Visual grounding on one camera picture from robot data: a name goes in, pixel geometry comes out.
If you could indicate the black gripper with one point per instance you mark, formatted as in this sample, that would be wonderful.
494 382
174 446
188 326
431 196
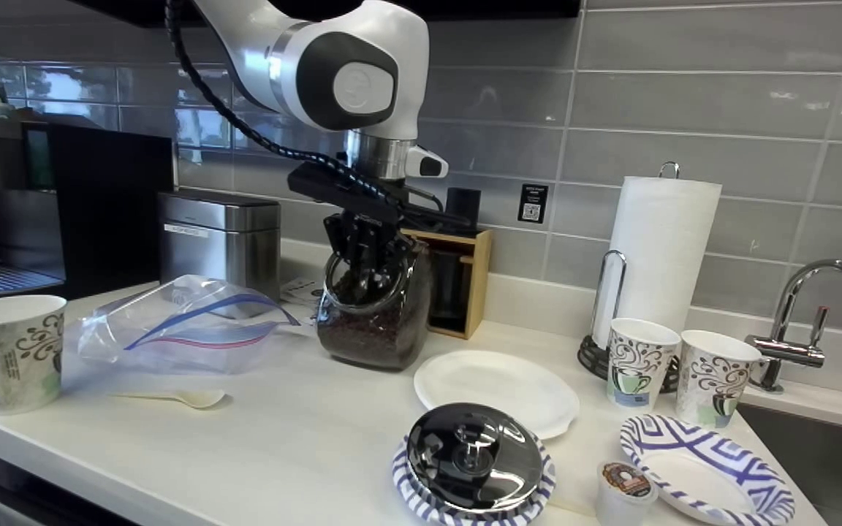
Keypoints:
362 243

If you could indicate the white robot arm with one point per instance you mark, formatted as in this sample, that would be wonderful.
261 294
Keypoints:
361 70

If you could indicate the glass jug with coffee beans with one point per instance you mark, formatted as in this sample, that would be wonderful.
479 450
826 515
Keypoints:
374 313

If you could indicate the white plastic spoon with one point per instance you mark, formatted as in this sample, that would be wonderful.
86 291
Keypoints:
200 401

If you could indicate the black coffee machine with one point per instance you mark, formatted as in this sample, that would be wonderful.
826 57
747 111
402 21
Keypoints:
80 208

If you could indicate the small cup of coffee beans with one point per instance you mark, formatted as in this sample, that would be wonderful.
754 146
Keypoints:
622 496

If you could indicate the stainless steel canister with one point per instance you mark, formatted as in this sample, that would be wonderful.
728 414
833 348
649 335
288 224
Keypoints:
216 236

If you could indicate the white paper plate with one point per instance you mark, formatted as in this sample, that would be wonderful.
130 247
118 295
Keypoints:
529 393

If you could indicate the clear zip plastic bag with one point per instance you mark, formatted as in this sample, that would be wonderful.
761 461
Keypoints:
182 326

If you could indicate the metal paper towel holder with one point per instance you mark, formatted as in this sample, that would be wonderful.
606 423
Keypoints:
637 272

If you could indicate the patterned paper cup middle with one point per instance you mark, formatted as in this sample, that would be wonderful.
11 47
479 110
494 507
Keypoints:
637 361

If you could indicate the patterned paper cup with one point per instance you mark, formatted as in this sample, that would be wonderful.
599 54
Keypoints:
637 361
714 374
29 352

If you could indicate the paper towel roll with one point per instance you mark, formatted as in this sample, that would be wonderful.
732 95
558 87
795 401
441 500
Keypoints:
695 212

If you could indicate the patterned paper cup right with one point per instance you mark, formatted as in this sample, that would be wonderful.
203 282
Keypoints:
714 374

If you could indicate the patterned paper cup left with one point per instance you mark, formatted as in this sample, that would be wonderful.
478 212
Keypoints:
29 352

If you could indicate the blue patterned paper plate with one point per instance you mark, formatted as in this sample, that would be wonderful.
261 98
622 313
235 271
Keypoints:
704 474

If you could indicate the chrome sink faucet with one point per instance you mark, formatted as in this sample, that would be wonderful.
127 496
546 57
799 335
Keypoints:
774 345

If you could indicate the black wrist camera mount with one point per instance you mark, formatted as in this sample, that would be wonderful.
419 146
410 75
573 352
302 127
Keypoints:
372 200

